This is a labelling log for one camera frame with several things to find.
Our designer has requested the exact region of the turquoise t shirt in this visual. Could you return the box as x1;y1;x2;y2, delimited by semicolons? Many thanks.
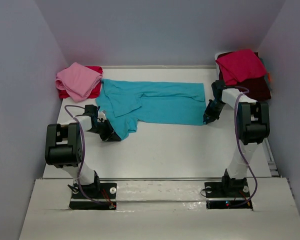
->
96;79;207;140

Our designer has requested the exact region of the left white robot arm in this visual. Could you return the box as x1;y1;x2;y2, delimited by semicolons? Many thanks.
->
45;104;122;198

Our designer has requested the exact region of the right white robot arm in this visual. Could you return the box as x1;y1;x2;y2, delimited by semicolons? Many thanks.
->
203;80;270;198

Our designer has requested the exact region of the magenta t shirt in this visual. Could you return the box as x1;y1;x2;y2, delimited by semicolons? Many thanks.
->
215;49;267;86

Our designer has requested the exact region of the pink folded t shirt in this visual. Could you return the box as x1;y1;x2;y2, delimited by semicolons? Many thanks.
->
55;61;102;103

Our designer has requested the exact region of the red folded t shirt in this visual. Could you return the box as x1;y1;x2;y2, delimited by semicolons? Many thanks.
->
57;65;104;100

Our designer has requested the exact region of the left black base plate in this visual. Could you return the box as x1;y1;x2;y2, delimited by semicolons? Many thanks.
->
67;182;117;211

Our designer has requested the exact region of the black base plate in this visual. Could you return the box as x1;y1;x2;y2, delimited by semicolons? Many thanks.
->
67;182;117;211
203;181;253;210

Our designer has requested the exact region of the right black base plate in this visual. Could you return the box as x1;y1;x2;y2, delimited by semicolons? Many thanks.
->
203;181;253;210

